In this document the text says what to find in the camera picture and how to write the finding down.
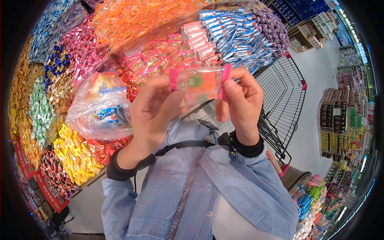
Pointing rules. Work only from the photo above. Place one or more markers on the person's right hand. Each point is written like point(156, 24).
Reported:
point(246, 111)

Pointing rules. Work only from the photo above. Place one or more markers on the person's body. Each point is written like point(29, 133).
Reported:
point(186, 186)

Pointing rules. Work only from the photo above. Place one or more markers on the person's right thumb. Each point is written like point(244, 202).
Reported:
point(231, 90)

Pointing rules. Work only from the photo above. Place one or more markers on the person's right index finger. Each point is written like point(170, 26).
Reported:
point(247, 76)

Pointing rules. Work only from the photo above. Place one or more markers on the person's left index finger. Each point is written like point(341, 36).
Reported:
point(156, 84)

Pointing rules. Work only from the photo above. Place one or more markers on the person's left thumb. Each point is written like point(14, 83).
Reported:
point(174, 105)

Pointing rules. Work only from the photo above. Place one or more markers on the full shop shelf with packets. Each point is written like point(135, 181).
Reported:
point(318, 204)

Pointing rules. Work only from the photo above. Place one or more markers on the clear plastic bag of candies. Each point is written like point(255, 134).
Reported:
point(99, 111)

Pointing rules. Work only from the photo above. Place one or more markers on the person's right fingers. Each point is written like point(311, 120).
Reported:
point(222, 111)

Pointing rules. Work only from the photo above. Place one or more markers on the full shop shelf with bottles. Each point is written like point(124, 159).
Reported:
point(345, 120)

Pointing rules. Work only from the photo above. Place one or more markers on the full candy display shelf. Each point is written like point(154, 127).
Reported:
point(90, 45)

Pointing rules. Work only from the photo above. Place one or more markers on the black wrist band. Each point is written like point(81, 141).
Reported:
point(249, 148)
point(126, 171)

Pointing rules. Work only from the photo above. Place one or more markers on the clear orange candy packet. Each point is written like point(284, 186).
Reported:
point(199, 84)

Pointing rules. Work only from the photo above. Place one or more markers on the white full shop shelf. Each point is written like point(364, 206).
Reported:
point(351, 69)

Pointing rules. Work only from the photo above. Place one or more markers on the person's left hand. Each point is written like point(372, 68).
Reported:
point(147, 120)

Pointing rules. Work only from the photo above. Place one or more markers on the wooden shop shelf with boxes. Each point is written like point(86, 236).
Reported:
point(312, 31)

